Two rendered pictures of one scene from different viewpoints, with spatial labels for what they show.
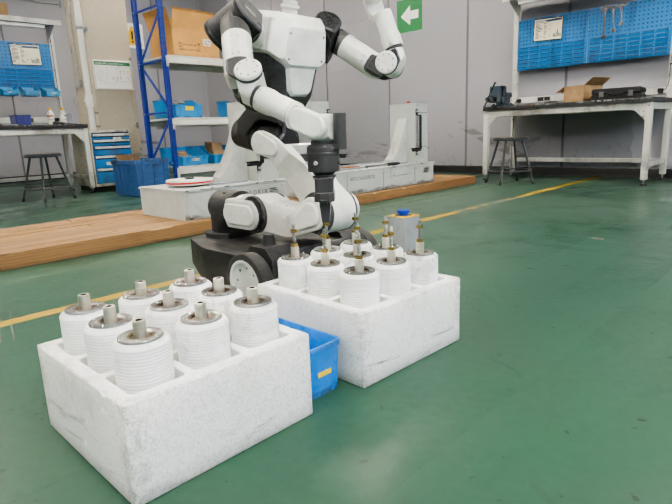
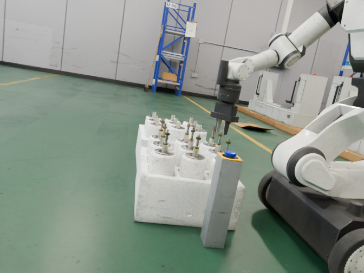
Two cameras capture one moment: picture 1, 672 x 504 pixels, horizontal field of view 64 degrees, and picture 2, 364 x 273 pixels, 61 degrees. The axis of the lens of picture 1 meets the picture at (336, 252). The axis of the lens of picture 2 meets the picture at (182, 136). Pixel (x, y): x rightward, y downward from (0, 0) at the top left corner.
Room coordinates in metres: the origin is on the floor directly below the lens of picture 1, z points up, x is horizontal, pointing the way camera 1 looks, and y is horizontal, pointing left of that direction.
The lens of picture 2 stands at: (2.06, -1.12, 0.56)
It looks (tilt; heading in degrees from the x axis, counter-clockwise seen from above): 12 degrees down; 124
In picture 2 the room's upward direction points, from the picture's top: 10 degrees clockwise
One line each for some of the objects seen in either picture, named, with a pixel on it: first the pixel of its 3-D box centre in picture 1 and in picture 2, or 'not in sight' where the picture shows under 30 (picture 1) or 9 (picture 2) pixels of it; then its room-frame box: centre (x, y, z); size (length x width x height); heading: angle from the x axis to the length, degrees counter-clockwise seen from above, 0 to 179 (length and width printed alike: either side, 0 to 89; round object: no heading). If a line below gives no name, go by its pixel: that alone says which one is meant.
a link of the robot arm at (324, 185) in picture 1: (323, 178); (227, 105); (1.49, 0.03, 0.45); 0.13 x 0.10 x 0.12; 178
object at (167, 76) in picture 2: not in sight; (169, 77); (-2.31, 4.48, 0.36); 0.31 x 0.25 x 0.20; 46
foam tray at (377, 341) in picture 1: (359, 312); (183, 184); (1.40, -0.06, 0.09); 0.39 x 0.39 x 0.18; 44
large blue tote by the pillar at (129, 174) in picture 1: (141, 176); not in sight; (5.72, 2.01, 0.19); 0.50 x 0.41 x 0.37; 50
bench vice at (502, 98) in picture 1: (498, 95); not in sight; (5.72, -1.73, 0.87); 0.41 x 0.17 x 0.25; 136
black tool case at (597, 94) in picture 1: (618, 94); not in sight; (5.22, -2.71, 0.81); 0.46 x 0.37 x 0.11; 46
